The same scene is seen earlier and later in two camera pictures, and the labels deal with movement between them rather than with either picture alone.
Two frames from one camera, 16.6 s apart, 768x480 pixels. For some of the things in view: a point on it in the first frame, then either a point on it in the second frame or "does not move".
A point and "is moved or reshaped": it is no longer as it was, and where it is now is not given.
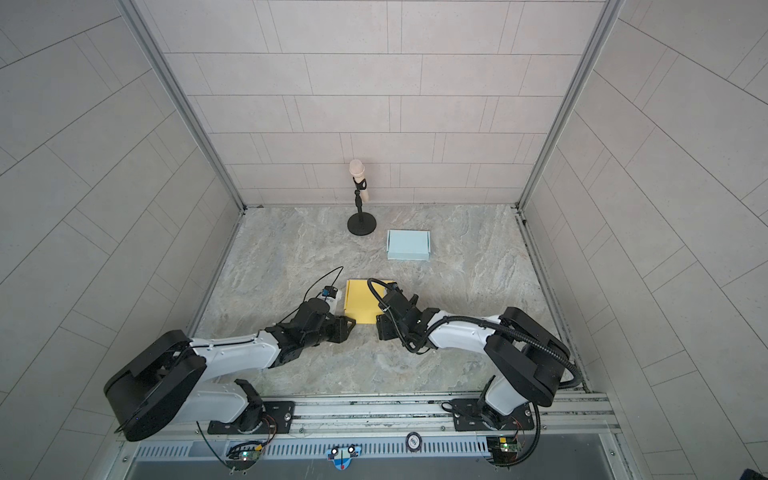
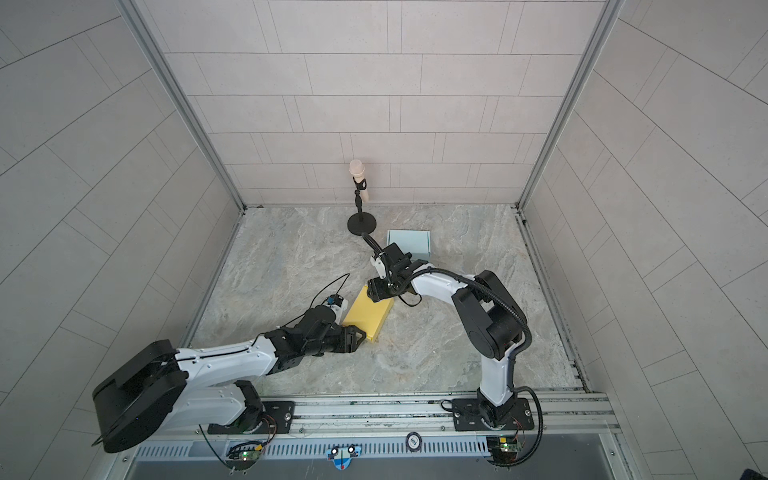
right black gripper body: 385,328 → 385,288
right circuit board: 504,449 does not move
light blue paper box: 411,245 does not move
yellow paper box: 359,303 is moved or reshaped
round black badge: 414,442 does not move
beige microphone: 357,169 does not move
